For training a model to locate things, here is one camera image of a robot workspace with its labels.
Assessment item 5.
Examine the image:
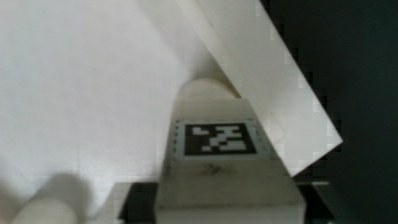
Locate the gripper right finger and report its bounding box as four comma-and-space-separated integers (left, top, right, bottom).
296, 182, 337, 224

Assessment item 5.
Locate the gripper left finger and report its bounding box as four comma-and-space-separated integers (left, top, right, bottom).
86, 182, 157, 224

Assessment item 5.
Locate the white table leg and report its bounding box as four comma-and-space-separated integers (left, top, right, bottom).
154, 78, 305, 224

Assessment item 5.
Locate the white square table top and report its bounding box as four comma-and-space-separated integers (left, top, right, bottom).
0, 0, 340, 224

